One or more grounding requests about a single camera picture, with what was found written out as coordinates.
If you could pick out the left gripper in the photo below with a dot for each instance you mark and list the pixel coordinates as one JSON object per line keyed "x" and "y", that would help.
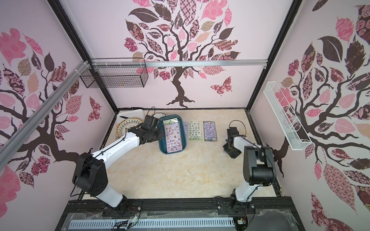
{"x": 160, "y": 135}

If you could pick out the white slotted cable duct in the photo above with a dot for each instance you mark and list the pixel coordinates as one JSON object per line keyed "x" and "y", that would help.
{"x": 149, "y": 223}

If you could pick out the black wire basket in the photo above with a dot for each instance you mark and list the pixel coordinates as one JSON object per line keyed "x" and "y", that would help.
{"x": 116, "y": 73}

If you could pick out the purple white sticker sheet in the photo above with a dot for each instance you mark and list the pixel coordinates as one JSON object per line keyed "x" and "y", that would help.
{"x": 185, "y": 125}

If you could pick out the patterned yellow rim plate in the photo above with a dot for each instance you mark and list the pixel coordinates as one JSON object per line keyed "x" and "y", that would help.
{"x": 126, "y": 125}

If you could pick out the white wire shelf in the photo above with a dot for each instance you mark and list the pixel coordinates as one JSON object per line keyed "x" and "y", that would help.
{"x": 289, "y": 121}

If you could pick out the aluminium rail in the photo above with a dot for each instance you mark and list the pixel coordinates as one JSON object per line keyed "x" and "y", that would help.
{"x": 19, "y": 138}
{"x": 186, "y": 63}

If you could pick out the dark purple sticker sheet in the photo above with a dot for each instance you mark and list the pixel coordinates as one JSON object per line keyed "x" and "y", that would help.
{"x": 210, "y": 133}

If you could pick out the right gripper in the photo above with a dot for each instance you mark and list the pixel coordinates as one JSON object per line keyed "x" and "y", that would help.
{"x": 229, "y": 148}

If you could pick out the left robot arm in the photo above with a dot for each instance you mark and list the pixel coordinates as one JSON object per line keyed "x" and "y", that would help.
{"x": 90, "y": 174}

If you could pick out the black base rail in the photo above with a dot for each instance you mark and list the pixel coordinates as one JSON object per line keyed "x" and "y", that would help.
{"x": 219, "y": 204}

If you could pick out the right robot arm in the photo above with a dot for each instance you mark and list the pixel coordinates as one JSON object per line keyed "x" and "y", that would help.
{"x": 258, "y": 167}

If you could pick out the lilac 3D animal sticker sheet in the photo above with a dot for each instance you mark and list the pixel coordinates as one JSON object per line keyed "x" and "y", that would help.
{"x": 173, "y": 135}

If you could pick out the aluminium rail left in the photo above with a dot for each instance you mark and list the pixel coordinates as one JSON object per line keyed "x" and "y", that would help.
{"x": 19, "y": 138}

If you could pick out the green dinosaur sticker sheet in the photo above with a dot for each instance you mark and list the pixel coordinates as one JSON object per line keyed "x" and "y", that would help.
{"x": 194, "y": 131}

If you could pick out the aluminium rail back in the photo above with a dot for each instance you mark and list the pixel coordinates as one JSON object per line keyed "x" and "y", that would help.
{"x": 186, "y": 63}

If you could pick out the teal storage box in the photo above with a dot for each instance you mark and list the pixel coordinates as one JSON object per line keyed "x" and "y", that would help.
{"x": 162, "y": 143}

